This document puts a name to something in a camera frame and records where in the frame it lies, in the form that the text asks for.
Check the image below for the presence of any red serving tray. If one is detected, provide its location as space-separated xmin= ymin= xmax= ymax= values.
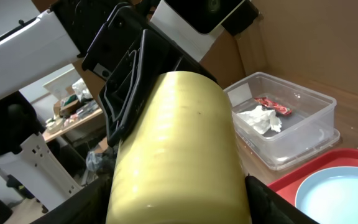
xmin=268 ymin=148 xmax=358 ymax=206

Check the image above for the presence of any yellow plastic cup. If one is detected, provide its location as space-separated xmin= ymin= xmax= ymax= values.
xmin=106 ymin=72 xmax=251 ymax=223

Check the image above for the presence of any light blue plate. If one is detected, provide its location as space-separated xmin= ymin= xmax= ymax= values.
xmin=295 ymin=166 xmax=358 ymax=224

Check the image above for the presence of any white tissue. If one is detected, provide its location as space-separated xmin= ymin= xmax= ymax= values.
xmin=237 ymin=105 xmax=282 ymax=134

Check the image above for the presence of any red snack wrapper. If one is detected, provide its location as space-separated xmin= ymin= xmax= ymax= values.
xmin=254 ymin=97 xmax=293 ymax=116

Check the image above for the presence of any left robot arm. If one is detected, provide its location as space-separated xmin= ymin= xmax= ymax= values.
xmin=0 ymin=1 xmax=208 ymax=146

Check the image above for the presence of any clear plastic bin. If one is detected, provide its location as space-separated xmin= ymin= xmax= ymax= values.
xmin=224 ymin=72 xmax=340 ymax=170

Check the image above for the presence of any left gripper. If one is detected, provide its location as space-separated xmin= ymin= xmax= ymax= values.
xmin=81 ymin=3 xmax=216 ymax=147

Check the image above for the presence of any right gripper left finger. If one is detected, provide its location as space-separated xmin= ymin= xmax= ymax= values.
xmin=31 ymin=175 xmax=112 ymax=224

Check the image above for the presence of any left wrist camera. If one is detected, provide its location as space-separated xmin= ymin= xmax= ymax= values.
xmin=150 ymin=0 xmax=260 ymax=62

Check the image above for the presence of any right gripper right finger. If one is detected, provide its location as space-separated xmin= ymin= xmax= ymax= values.
xmin=245 ymin=175 xmax=318 ymax=224

